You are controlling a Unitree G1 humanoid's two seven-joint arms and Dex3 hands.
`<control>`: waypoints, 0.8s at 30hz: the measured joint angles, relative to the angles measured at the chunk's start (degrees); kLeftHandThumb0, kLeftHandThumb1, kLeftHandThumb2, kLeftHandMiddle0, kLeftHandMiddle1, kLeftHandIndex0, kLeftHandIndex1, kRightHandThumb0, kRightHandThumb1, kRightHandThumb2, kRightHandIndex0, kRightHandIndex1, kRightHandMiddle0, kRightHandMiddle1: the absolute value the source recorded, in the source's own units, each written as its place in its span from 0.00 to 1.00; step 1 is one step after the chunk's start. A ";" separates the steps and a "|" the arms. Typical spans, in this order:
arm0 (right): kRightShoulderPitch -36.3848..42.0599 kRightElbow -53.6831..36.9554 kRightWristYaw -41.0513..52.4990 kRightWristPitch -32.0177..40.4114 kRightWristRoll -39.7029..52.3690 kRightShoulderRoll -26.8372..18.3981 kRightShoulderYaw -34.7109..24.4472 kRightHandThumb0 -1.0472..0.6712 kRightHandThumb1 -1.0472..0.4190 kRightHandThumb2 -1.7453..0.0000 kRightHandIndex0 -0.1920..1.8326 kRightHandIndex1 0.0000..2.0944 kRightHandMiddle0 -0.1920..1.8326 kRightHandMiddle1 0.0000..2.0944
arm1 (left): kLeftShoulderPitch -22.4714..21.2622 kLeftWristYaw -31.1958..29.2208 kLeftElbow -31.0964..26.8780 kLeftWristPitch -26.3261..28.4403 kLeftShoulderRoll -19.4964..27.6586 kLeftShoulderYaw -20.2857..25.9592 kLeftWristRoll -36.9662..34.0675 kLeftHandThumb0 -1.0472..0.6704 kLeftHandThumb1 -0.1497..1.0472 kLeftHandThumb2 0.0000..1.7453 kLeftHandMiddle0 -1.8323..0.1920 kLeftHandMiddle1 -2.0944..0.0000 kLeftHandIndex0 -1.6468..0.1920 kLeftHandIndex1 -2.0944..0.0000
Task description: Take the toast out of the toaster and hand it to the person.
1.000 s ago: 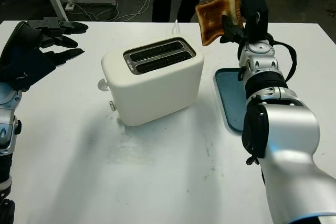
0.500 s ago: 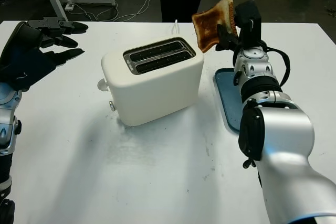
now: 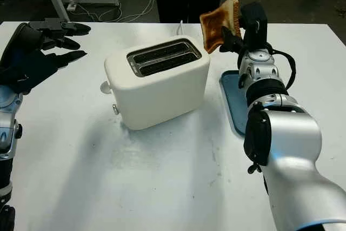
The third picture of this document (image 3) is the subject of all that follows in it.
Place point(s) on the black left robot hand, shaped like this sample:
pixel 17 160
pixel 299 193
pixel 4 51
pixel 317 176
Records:
pixel 21 41

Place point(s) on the white power strip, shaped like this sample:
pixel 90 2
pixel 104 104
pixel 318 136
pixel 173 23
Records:
pixel 71 6

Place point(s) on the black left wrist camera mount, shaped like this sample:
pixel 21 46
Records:
pixel 29 74

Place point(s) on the blue rectangular tray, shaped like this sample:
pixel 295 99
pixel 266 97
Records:
pixel 232 101

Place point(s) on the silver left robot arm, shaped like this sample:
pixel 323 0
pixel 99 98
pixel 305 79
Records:
pixel 6 133

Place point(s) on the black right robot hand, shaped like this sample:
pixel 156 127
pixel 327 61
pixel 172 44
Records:
pixel 254 30

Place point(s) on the browned toast slice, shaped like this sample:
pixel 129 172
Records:
pixel 213 28

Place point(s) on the cream white toaster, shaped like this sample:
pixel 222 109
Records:
pixel 156 98

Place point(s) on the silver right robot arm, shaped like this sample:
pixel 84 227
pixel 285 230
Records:
pixel 292 139

